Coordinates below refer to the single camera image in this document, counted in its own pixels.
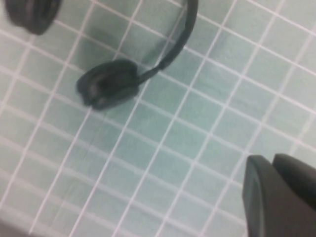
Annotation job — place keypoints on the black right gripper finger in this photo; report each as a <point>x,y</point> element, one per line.
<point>284,202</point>

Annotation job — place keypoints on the black over-ear headphones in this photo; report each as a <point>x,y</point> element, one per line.
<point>108,81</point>

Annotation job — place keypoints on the teal checkered tablecloth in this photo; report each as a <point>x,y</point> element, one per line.
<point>172,148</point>

